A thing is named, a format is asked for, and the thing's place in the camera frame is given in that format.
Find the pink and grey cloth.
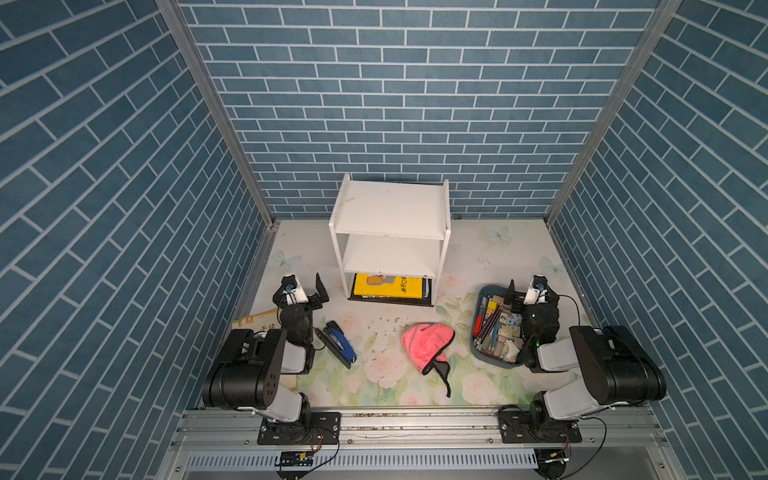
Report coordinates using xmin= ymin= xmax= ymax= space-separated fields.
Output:
xmin=400 ymin=323 xmax=455 ymax=398

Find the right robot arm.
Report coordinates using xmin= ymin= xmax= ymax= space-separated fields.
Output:
xmin=503 ymin=275 xmax=667 ymax=425

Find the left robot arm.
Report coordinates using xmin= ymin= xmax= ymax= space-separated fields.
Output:
xmin=202 ymin=274 xmax=329 ymax=426

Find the white two-tier bookshelf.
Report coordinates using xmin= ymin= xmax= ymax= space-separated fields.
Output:
xmin=329 ymin=174 xmax=451 ymax=307

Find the teal storage basket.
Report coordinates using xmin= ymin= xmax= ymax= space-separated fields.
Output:
xmin=469 ymin=285 xmax=525 ymax=369

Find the blue stapler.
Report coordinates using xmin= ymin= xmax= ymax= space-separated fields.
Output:
xmin=315 ymin=321 xmax=357 ymax=369

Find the yellow book under shelf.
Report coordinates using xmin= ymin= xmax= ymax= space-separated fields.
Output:
xmin=350 ymin=274 xmax=433 ymax=307

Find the beige textbook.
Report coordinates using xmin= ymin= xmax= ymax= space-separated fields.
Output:
xmin=232 ymin=308 xmax=298 ymax=391

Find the right circuit board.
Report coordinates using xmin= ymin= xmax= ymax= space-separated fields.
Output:
xmin=534 ymin=449 xmax=570 ymax=480

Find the circuit board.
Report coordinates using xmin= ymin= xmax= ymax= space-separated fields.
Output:
xmin=276 ymin=451 xmax=314 ymax=470
xmin=534 ymin=449 xmax=570 ymax=480

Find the left circuit board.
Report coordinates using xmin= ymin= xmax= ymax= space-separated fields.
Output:
xmin=276 ymin=451 xmax=314 ymax=470

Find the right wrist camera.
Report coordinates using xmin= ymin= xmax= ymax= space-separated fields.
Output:
xmin=524 ymin=275 xmax=548 ymax=305

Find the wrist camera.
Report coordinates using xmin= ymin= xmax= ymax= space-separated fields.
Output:
xmin=524 ymin=275 xmax=548 ymax=305
xmin=280 ymin=274 xmax=306 ymax=293

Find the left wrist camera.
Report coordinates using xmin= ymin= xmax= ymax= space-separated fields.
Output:
xmin=280 ymin=274 xmax=306 ymax=293

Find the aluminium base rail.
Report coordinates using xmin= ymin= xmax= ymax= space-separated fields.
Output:
xmin=158 ymin=407 xmax=684 ymax=479

